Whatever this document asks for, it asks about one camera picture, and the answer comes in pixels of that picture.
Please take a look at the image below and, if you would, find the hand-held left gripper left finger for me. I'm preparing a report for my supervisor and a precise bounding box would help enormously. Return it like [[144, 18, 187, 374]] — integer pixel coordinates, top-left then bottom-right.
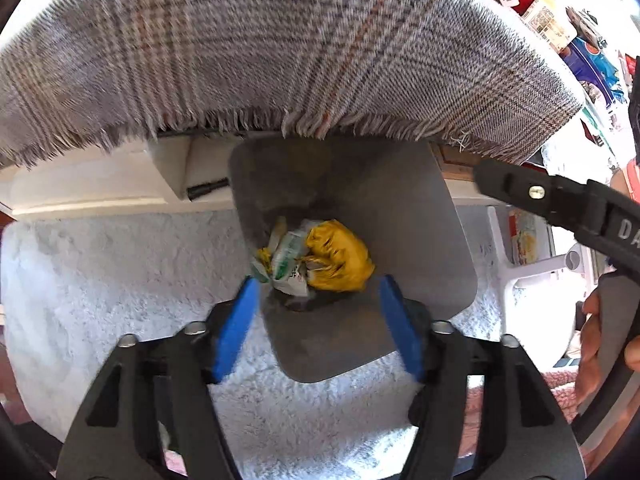
[[56, 276, 261, 480]]

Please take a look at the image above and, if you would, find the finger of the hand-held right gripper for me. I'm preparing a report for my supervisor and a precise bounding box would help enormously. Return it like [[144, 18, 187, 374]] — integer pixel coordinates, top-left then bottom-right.
[[472, 159, 601, 243]]

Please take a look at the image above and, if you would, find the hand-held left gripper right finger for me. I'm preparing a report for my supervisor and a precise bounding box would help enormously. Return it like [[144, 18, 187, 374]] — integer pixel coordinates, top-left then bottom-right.
[[378, 274, 586, 480]]

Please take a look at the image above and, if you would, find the white green wrapper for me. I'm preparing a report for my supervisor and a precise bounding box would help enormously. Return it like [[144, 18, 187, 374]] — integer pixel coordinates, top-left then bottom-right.
[[251, 217, 313, 297]]

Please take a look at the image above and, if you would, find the yellow wrapper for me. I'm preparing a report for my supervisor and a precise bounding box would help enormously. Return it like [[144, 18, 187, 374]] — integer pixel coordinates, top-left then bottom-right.
[[305, 219, 376, 293]]

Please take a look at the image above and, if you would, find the grey trash bin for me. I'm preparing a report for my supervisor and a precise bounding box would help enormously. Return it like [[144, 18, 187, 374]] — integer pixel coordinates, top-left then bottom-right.
[[227, 136, 478, 383]]

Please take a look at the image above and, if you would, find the person's right hand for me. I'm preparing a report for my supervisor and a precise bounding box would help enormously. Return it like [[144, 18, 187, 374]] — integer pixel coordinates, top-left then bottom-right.
[[574, 287, 603, 411]]

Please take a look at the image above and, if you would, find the white chair base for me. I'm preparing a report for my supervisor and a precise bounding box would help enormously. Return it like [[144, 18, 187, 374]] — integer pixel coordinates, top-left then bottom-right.
[[487, 205, 596, 291]]

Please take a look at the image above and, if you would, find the white fluffy rug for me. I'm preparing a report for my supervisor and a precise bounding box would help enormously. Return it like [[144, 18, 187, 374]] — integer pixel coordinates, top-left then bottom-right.
[[0, 205, 576, 480]]

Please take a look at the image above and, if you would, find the blue printed box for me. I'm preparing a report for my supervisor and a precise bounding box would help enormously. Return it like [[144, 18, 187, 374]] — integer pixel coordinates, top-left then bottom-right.
[[560, 37, 626, 106]]

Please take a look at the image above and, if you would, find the black tube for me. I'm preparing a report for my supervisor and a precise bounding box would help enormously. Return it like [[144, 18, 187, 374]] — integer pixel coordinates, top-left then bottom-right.
[[186, 177, 231, 202]]

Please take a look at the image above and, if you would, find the plaid tablecloth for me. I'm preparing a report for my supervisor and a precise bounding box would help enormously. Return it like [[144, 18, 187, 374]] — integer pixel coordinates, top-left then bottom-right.
[[0, 0, 585, 168]]

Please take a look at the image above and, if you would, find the white table frame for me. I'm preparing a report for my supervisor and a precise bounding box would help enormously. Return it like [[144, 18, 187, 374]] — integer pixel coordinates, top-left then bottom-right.
[[0, 130, 501, 221]]

